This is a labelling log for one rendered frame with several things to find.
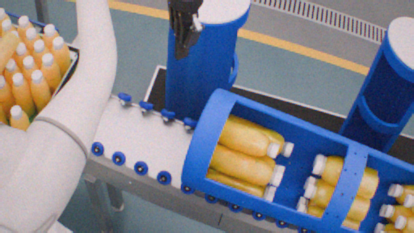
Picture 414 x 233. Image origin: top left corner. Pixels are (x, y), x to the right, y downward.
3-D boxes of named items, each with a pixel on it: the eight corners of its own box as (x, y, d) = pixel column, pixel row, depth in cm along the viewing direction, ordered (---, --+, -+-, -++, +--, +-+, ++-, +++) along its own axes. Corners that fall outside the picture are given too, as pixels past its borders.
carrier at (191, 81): (184, 158, 267) (238, 130, 276) (197, 36, 192) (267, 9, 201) (153, 110, 278) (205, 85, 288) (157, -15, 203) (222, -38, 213)
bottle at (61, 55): (76, 71, 197) (71, 40, 181) (66, 86, 193) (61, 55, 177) (61, 65, 198) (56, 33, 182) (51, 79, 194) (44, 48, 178)
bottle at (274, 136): (218, 136, 163) (281, 159, 161) (228, 112, 164) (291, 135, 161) (221, 137, 170) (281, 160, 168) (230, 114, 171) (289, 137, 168)
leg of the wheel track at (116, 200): (120, 213, 266) (110, 154, 212) (110, 209, 267) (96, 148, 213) (125, 204, 269) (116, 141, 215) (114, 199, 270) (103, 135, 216)
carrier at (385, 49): (339, 117, 285) (330, 166, 270) (386, 8, 210) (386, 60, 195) (385, 132, 283) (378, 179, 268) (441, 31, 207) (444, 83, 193)
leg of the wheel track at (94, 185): (110, 237, 259) (95, 184, 205) (99, 232, 260) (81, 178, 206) (114, 227, 262) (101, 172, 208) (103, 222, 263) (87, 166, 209)
